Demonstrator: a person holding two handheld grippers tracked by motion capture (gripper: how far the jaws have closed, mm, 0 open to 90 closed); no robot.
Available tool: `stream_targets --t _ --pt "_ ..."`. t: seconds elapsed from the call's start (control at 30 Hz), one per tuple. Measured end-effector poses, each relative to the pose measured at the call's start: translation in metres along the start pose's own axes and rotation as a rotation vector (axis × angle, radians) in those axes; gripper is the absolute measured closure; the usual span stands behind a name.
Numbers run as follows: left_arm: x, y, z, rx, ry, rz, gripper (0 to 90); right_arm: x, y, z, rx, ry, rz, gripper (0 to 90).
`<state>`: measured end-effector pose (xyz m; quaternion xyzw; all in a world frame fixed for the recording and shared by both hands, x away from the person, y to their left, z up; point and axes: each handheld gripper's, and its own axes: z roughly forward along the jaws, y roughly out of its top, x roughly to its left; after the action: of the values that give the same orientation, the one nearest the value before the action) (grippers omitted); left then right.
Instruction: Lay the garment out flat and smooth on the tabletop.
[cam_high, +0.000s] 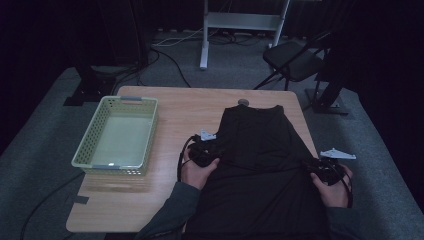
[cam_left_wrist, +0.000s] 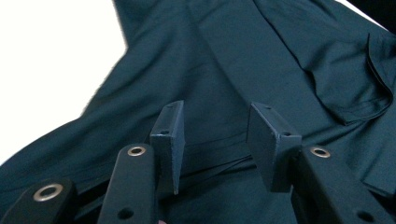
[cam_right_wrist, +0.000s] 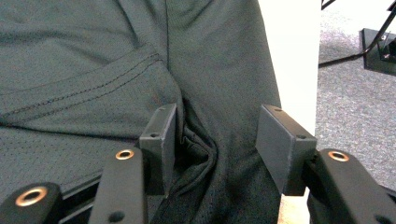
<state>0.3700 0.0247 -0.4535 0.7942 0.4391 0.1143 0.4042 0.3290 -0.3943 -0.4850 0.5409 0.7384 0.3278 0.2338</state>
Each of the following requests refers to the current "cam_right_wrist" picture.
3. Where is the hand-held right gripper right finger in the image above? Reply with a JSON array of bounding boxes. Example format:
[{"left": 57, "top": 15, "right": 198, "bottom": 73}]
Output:
[{"left": 255, "top": 104, "right": 396, "bottom": 224}]

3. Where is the black cable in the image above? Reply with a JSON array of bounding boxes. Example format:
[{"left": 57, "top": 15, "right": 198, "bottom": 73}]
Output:
[{"left": 318, "top": 3, "right": 396, "bottom": 67}]

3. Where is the black stand base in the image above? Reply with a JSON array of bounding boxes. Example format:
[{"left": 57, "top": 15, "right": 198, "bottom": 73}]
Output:
[{"left": 361, "top": 27, "right": 396, "bottom": 77}]

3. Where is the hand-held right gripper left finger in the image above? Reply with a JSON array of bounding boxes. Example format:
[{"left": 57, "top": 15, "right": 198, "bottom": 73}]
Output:
[{"left": 88, "top": 103, "right": 177, "bottom": 224}]

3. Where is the dark grey mesh shirt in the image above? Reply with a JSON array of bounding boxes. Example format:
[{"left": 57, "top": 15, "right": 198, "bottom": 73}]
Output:
[{"left": 0, "top": 0, "right": 283, "bottom": 224}]

